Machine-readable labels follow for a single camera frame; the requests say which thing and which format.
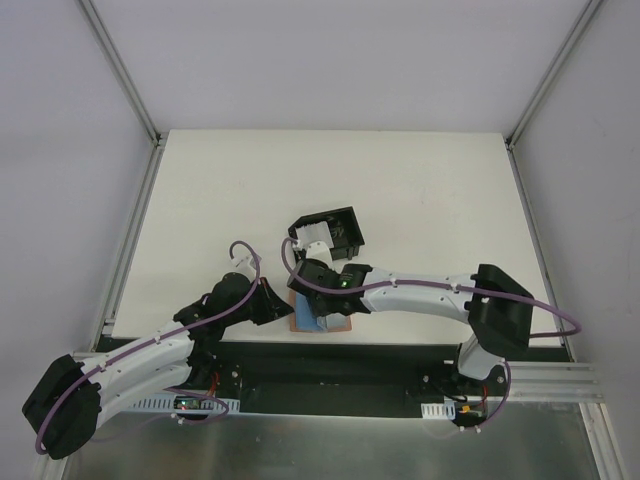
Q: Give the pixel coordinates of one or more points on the black card dispenser box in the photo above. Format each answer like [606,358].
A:
[339,229]

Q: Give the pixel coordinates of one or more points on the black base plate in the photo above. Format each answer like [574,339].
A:
[351,380]

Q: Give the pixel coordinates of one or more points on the white cable duct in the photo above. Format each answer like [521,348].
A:
[185,402]
[438,411]

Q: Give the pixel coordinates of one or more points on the left white cable duct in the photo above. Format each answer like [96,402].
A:
[185,402]

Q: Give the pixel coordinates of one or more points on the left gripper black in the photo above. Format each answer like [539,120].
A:
[267,304]

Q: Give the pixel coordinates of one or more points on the aluminium frame post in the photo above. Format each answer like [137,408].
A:
[576,33]
[121,73]

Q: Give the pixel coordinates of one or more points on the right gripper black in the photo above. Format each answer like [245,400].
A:
[323,305]

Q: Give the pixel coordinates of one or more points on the brown leather card holder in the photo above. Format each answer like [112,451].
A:
[304,321]

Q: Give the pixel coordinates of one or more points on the right aluminium frame post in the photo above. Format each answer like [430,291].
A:
[576,33]

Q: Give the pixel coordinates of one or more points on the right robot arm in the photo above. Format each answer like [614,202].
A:
[496,307]

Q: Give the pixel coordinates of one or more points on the left aluminium frame post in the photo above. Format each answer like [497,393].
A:
[121,73]

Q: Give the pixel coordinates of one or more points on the aluminium rail right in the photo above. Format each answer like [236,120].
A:
[555,382]

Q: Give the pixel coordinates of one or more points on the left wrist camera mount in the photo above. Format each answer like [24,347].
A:
[244,265]

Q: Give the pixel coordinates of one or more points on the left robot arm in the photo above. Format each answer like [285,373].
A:
[74,398]

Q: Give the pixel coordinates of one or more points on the right white cable duct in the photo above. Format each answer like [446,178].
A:
[438,411]

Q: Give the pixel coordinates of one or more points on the white cards stack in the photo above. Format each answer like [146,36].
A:
[315,232]

